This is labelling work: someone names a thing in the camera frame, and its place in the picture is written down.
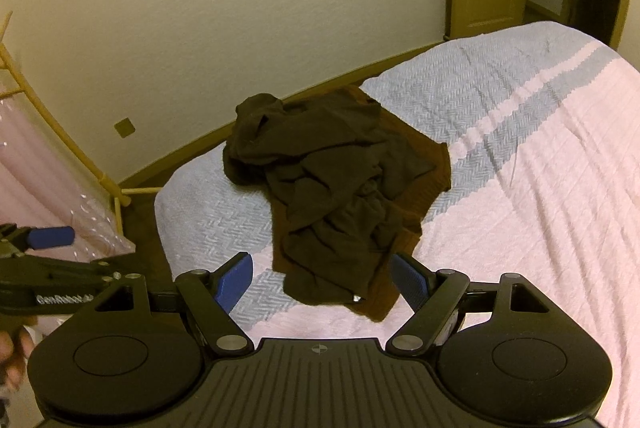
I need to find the wall socket plate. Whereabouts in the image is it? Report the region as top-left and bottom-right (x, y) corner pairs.
(114, 117), (136, 139)

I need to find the person's left hand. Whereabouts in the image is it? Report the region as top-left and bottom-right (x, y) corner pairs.
(0, 316), (38, 392)

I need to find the pink hanging cloth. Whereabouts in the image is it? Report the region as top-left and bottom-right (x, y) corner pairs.
(1, 94), (136, 262)

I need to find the wooden drying rack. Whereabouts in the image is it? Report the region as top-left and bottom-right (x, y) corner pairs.
(1, 44), (160, 238)

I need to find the dark brown garment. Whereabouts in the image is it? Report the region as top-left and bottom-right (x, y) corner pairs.
(224, 86), (451, 322)

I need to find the pink and blue bedspread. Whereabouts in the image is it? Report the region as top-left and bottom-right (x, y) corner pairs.
(155, 22), (639, 427)

